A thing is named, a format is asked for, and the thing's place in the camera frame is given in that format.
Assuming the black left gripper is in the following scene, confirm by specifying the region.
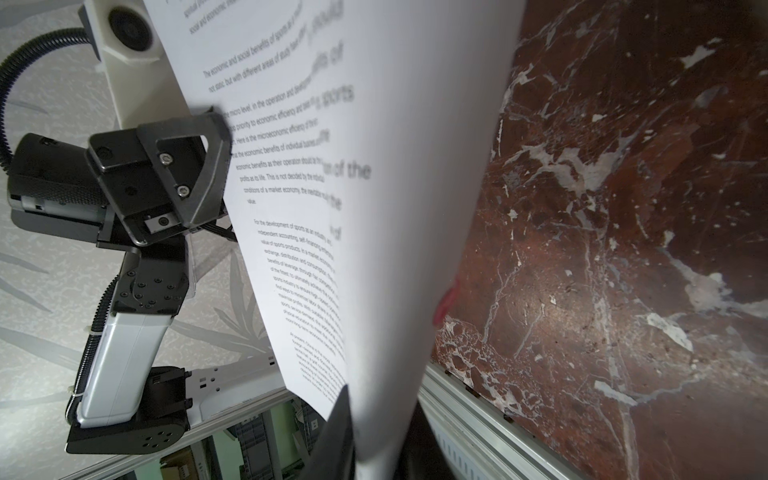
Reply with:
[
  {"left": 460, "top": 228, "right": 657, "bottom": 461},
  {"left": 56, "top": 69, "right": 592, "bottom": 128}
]
[{"left": 7, "top": 112, "right": 232, "bottom": 249}]

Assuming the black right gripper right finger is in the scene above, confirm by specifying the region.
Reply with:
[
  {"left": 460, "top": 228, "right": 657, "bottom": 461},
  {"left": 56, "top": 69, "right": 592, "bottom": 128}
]
[{"left": 394, "top": 403, "right": 456, "bottom": 480}]

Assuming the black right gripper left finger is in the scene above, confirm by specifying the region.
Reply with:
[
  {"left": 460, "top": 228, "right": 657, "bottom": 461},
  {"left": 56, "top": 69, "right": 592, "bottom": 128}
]
[{"left": 299, "top": 385, "right": 355, "bottom": 480}]

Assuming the white printed text document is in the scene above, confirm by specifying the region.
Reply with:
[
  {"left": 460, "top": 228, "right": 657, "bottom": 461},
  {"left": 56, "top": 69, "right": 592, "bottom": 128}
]
[{"left": 147, "top": 1, "right": 525, "bottom": 479}]

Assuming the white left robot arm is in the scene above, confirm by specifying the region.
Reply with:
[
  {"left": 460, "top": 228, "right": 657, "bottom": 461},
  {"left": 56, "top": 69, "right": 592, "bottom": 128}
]
[{"left": 4, "top": 113, "right": 283, "bottom": 455}]

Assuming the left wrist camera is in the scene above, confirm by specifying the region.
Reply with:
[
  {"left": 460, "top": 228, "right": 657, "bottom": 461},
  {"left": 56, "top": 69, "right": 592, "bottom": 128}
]
[{"left": 78, "top": 1, "right": 190, "bottom": 129}]

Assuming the black corrugated cable conduit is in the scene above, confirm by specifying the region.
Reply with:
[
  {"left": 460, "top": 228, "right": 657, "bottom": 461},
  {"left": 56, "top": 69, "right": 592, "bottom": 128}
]
[{"left": 0, "top": 27, "right": 91, "bottom": 175}]

